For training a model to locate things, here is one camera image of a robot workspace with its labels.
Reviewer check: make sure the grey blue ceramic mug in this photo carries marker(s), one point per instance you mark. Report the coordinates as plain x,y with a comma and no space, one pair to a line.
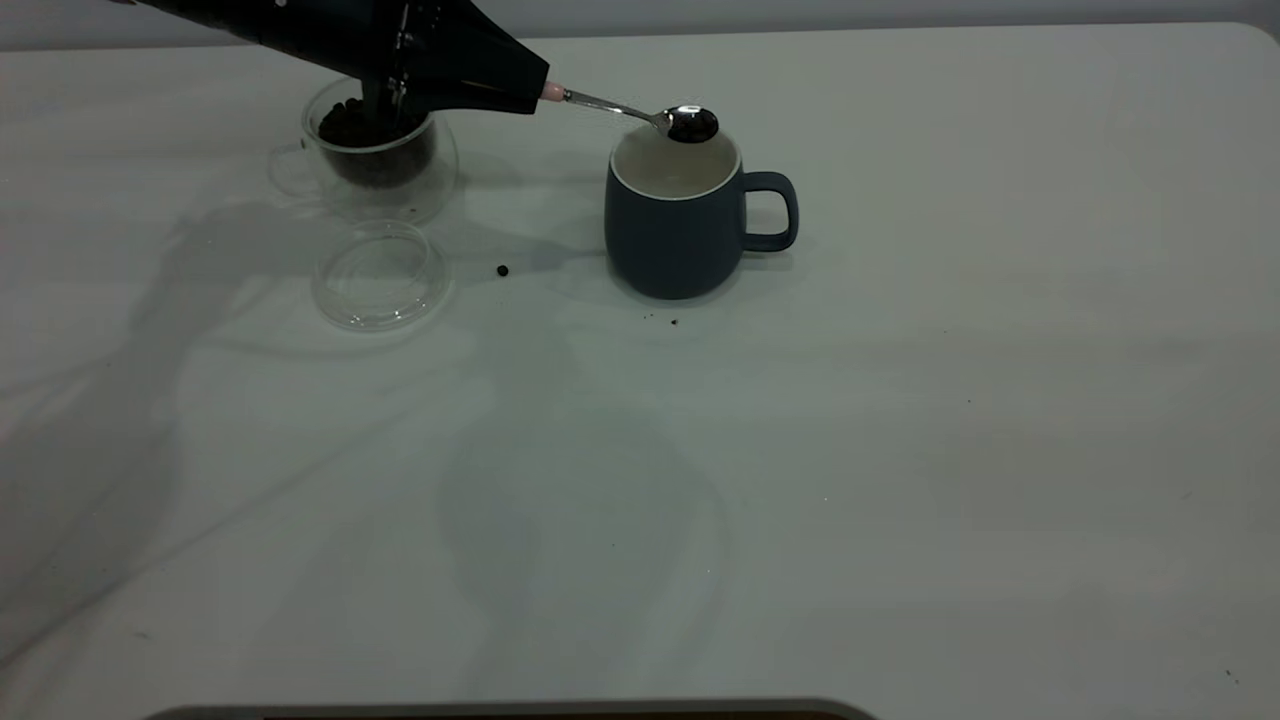
670,245

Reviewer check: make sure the small clear glass dish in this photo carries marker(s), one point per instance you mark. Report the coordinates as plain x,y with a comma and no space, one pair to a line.
380,290

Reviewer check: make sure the dark coffee bean pile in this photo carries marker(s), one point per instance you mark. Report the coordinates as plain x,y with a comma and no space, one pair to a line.
345,130

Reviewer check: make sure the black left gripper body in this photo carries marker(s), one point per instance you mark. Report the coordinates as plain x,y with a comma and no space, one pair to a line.
320,35

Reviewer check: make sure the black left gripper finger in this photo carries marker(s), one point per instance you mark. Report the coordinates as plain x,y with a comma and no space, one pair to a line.
480,98
480,50

